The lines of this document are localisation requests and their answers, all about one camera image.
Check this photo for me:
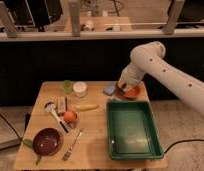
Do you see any yellow banana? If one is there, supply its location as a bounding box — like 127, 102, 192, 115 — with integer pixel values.
75, 104, 99, 111

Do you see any small wooden block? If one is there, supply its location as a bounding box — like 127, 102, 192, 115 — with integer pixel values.
57, 96, 67, 114

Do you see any white handled brush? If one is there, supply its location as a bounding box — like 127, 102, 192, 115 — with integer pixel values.
45, 102, 69, 133

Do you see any green plastic cup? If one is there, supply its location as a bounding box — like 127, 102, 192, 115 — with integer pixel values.
62, 80, 72, 95

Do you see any white plastic cup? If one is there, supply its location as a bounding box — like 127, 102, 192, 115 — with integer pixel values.
73, 82, 87, 98

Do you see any orange plastic bowl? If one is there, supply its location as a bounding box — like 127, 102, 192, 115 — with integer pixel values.
119, 86, 140, 99

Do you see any dark red bowl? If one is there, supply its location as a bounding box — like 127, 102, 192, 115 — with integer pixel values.
33, 128, 62, 156

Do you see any black monitor upper left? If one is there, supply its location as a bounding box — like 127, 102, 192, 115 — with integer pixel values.
3, 0, 63, 27

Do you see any green plastic tray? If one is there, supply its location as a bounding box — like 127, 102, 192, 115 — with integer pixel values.
106, 100, 164, 160

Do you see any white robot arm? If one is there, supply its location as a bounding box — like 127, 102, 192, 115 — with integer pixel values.
117, 41, 204, 118

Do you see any orange fruit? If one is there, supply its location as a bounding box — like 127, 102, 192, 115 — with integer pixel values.
64, 111, 77, 123

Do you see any metal frame rail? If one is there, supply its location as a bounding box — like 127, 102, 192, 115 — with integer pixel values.
0, 0, 204, 42

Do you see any blue sponge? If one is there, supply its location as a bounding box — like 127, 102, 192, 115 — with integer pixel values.
103, 82, 116, 96

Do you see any green leafy vegetable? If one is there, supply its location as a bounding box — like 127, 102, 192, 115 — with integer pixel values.
22, 139, 42, 165

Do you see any dark red grape bunch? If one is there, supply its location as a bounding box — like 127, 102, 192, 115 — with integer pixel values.
115, 84, 125, 96

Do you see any silver fork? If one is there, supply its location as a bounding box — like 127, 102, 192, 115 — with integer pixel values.
62, 128, 84, 161

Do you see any black cable on floor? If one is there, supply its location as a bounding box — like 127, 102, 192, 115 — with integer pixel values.
163, 138, 204, 155

